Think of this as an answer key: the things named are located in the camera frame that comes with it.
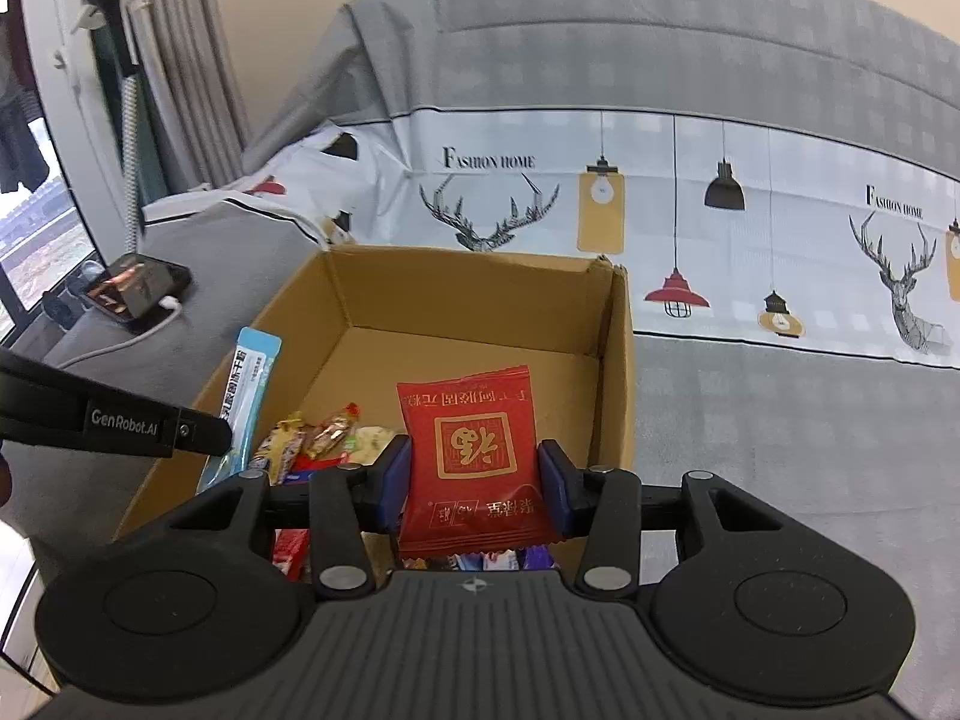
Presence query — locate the red gold candy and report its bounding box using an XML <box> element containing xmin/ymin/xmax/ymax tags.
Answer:
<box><xmin>304</xmin><ymin>403</ymin><xmax>362</xmax><ymax>458</ymax></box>

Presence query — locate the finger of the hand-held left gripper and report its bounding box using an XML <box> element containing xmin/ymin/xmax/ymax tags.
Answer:
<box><xmin>171</xmin><ymin>406</ymin><xmax>233</xmax><ymax>458</ymax></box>

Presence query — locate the square red snack packet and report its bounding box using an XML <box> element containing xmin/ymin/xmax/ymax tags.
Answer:
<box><xmin>396</xmin><ymin>365</ymin><xmax>567</xmax><ymax>557</ymax></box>

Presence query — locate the printed grey bed sheet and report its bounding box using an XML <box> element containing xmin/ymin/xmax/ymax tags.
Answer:
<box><xmin>142</xmin><ymin>0</ymin><xmax>960</xmax><ymax>713</ymax></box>

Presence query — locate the white charging cable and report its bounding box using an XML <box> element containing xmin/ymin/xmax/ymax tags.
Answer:
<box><xmin>60</xmin><ymin>296</ymin><xmax>185</xmax><ymax>370</ymax></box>

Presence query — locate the glass balcony door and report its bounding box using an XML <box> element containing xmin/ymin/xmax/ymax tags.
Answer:
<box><xmin>0</xmin><ymin>0</ymin><xmax>136</xmax><ymax>346</ymax></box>

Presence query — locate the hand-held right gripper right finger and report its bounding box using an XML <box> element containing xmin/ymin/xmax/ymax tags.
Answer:
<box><xmin>538</xmin><ymin>441</ymin><xmax>781</xmax><ymax>592</ymax></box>

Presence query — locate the hanging dark garment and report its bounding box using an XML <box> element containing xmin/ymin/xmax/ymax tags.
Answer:
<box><xmin>0</xmin><ymin>52</ymin><xmax>50</xmax><ymax>193</ymax></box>

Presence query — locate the yellow green snack packet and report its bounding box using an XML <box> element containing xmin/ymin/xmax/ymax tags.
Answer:
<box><xmin>349</xmin><ymin>426</ymin><xmax>395</xmax><ymax>466</ymax></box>

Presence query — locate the black white braided hose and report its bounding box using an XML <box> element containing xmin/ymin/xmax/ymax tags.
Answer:
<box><xmin>58</xmin><ymin>0</ymin><xmax>147</xmax><ymax>252</ymax></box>

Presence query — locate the cardboard box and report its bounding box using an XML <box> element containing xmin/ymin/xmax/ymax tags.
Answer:
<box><xmin>112</xmin><ymin>244</ymin><xmax>637</xmax><ymax>586</ymax></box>

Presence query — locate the black smartphone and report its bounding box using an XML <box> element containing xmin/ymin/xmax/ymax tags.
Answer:
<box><xmin>79</xmin><ymin>255</ymin><xmax>193</xmax><ymax>335</ymax></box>

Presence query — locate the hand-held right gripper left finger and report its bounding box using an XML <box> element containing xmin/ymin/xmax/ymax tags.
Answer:
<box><xmin>172</xmin><ymin>439</ymin><xmax>412</xmax><ymax>599</ymax></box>

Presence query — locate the light blue stick packet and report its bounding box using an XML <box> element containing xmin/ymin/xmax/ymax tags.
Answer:
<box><xmin>196</xmin><ymin>328</ymin><xmax>283</xmax><ymax>496</ymax></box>

